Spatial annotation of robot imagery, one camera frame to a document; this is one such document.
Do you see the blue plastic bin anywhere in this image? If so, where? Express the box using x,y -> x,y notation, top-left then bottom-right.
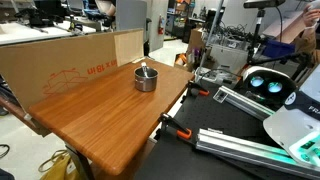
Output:
263,40 -> 295,58

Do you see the far orange black clamp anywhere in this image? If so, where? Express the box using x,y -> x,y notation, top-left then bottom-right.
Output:
187,81 -> 209,96

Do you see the person's hand at right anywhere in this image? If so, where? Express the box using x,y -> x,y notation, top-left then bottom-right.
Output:
303,9 -> 320,28

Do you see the aluminium extrusion rail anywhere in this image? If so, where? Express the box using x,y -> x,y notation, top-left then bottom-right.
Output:
196,129 -> 320,180
213,86 -> 274,121

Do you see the red fire extinguisher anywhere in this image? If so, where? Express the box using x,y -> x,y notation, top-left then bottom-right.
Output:
158,14 -> 165,35

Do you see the orange black clamp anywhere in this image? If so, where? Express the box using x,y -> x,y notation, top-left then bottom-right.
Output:
187,81 -> 209,96
158,113 -> 192,140

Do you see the far aluminium extrusion rail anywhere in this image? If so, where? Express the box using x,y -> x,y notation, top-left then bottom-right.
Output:
213,86 -> 274,121

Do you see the near aluminium extrusion rail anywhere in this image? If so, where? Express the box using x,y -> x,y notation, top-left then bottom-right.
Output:
196,129 -> 320,180

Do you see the large brown cardboard panel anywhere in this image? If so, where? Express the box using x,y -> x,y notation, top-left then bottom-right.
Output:
0,29 -> 144,109

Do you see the near orange black clamp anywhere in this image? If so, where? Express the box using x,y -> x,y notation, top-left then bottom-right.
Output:
158,113 -> 192,140

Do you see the little silver metal pot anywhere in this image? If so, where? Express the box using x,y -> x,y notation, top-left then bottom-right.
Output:
134,67 -> 158,92

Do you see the white VR headset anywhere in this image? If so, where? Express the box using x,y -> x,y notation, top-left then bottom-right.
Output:
242,66 -> 297,107

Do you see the black marker with white cap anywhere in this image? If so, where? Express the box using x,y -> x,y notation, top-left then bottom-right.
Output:
141,62 -> 148,78

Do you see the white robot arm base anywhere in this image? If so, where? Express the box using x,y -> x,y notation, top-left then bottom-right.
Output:
263,66 -> 320,169

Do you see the black camera on tripod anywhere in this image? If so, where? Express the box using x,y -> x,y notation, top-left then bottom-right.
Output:
243,0 -> 286,65

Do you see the black perforated breadboard table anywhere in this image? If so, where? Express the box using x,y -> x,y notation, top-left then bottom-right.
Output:
134,83 -> 320,180

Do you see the yellow bag on floor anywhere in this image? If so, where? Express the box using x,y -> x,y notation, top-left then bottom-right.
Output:
38,150 -> 81,180

